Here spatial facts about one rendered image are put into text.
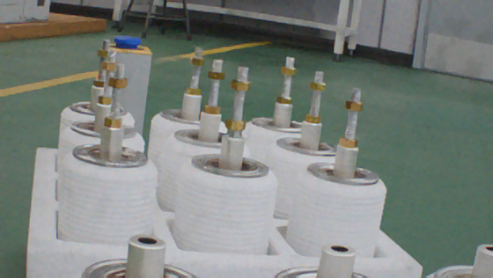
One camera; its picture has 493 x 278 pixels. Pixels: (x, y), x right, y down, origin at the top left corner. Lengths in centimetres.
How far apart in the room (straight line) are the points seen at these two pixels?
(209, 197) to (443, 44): 503
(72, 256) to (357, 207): 28
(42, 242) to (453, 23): 513
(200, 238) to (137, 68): 42
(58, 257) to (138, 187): 10
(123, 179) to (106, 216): 4
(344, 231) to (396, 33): 499
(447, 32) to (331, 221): 497
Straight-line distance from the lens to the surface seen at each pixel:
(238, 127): 77
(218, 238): 75
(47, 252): 71
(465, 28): 571
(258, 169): 78
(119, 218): 73
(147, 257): 45
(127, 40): 114
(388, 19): 575
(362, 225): 79
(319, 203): 78
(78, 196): 73
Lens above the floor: 43
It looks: 11 degrees down
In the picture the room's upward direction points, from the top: 8 degrees clockwise
